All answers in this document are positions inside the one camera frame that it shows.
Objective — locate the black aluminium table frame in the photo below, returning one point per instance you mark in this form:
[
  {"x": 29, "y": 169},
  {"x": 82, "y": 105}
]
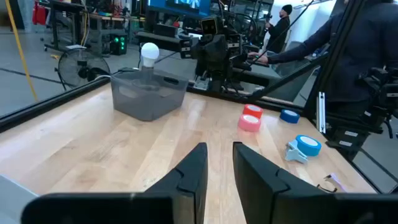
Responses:
[{"x": 46, "y": 105}]

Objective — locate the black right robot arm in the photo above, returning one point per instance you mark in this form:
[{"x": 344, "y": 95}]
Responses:
[{"x": 217, "y": 84}]

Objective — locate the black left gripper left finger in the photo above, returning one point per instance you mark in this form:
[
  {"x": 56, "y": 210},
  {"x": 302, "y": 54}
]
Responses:
[{"x": 186, "y": 186}]

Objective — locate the white bulb table lamp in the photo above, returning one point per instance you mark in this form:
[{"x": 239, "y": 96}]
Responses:
[{"x": 150, "y": 53}]

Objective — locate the silver aluminium extrusion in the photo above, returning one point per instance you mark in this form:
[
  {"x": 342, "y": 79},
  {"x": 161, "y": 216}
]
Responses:
[{"x": 321, "y": 112}]

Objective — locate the pink tape roll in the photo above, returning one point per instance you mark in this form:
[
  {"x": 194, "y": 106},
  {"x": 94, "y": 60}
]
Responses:
[{"x": 248, "y": 125}]

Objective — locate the red hanging object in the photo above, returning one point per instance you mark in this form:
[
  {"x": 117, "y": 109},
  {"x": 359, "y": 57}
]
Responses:
[{"x": 38, "y": 12}]

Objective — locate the smoky grey translucent bin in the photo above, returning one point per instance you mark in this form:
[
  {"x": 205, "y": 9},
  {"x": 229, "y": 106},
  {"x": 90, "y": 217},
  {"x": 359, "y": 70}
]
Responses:
[{"x": 146, "y": 99}]

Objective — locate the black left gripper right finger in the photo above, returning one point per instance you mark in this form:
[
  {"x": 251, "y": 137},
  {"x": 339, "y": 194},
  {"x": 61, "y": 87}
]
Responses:
[{"x": 264, "y": 186}]

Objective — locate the red tape roll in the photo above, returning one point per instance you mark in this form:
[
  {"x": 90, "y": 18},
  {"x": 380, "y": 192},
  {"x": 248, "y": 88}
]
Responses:
[{"x": 252, "y": 112}]

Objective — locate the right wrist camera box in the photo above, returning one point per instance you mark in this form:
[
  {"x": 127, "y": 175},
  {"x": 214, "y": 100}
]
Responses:
[{"x": 209, "y": 26}]

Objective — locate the black floor fan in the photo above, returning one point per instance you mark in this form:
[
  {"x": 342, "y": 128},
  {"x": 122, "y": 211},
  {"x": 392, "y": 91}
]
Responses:
[{"x": 82, "y": 71}]

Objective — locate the black equipment with labels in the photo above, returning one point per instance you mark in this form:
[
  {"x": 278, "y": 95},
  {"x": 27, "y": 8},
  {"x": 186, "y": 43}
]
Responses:
[{"x": 382, "y": 90}]

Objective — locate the dark blue tape roll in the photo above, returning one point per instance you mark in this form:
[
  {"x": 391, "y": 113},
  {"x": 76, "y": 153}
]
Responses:
[{"x": 289, "y": 118}]

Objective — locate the light blue tape roll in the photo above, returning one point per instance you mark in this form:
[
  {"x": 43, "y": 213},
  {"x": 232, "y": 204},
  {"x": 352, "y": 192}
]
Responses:
[{"x": 309, "y": 147}]

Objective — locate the computer tower green lights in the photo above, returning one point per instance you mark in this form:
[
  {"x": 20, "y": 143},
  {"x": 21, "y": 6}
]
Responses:
[{"x": 118, "y": 43}]

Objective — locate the silver mounting plate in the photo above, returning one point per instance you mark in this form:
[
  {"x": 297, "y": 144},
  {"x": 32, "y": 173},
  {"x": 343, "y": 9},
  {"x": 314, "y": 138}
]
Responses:
[{"x": 201, "y": 83}]

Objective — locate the person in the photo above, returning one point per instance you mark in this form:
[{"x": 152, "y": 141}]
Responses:
[
  {"x": 357, "y": 46},
  {"x": 278, "y": 31}
]

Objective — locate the dark workbench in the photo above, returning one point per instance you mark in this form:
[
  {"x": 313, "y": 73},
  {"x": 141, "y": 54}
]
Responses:
[{"x": 93, "y": 21}]

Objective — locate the purple staple remover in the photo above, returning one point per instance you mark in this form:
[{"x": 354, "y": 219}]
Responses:
[{"x": 337, "y": 180}]

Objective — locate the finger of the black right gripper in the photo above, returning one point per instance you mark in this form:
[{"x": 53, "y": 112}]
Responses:
[
  {"x": 222, "y": 56},
  {"x": 205, "y": 56}
]

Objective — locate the black monitor blue screen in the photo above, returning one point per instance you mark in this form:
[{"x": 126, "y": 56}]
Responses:
[{"x": 180, "y": 6}]

